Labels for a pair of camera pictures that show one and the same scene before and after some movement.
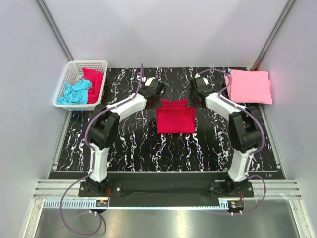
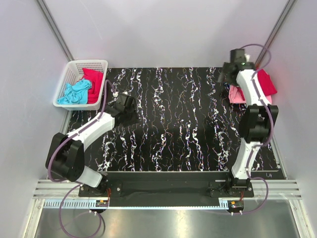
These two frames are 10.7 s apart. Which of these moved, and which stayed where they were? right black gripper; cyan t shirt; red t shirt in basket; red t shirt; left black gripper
Moved: red t shirt; right black gripper; left black gripper
Stayed: red t shirt in basket; cyan t shirt
